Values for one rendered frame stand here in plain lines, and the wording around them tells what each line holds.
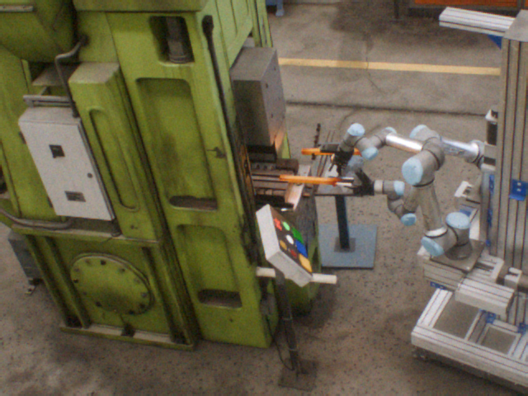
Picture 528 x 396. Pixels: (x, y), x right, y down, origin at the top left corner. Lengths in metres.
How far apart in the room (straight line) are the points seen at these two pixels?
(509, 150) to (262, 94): 1.19
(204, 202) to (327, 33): 3.75
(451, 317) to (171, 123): 1.96
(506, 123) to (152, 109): 1.66
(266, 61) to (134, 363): 2.10
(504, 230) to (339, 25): 4.01
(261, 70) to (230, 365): 1.86
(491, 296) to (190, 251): 1.64
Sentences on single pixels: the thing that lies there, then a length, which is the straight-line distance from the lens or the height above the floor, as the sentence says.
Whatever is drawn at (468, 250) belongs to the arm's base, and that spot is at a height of 0.86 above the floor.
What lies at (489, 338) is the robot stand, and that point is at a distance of 4.64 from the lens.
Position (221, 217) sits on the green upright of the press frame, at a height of 1.09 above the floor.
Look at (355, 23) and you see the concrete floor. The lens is 7.76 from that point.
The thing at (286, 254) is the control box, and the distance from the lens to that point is 3.80.
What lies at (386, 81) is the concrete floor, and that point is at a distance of 6.90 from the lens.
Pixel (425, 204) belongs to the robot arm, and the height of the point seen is 1.22.
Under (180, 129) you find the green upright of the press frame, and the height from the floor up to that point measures 1.60.
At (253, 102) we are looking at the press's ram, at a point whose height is 1.63.
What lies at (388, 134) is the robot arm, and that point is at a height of 1.34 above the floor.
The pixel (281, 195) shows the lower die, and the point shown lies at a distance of 4.37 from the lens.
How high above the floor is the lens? 3.85
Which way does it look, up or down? 41 degrees down
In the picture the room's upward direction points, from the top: 11 degrees counter-clockwise
